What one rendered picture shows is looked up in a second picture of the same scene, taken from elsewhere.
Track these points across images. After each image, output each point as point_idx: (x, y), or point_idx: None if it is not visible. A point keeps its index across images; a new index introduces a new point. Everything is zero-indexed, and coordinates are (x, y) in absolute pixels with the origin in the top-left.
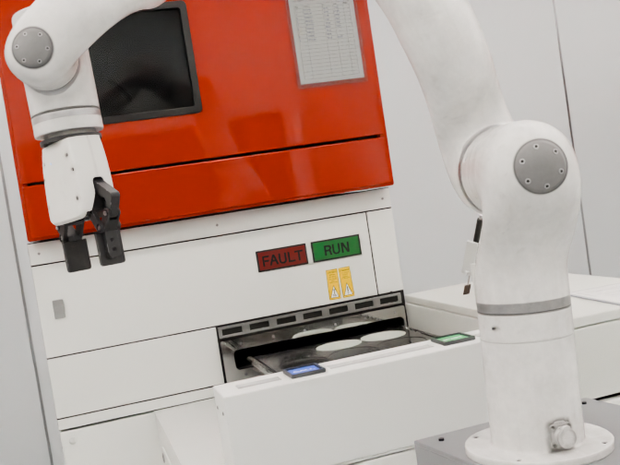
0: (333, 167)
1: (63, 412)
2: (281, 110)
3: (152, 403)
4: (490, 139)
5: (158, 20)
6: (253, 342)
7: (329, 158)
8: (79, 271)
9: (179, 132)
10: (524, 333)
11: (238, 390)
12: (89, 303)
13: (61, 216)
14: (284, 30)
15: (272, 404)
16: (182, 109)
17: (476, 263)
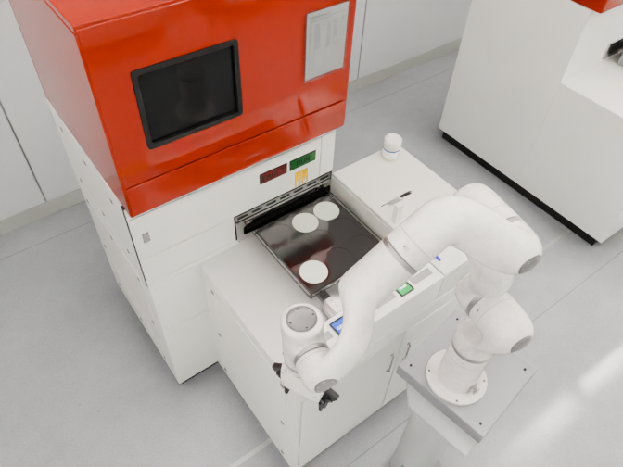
0: (313, 125)
1: (150, 281)
2: (290, 99)
3: (198, 261)
4: (502, 327)
5: (216, 56)
6: (253, 220)
7: (312, 120)
8: (158, 215)
9: (226, 130)
10: (476, 368)
11: None
12: (163, 228)
13: (295, 391)
14: (300, 45)
15: None
16: (230, 116)
17: (464, 344)
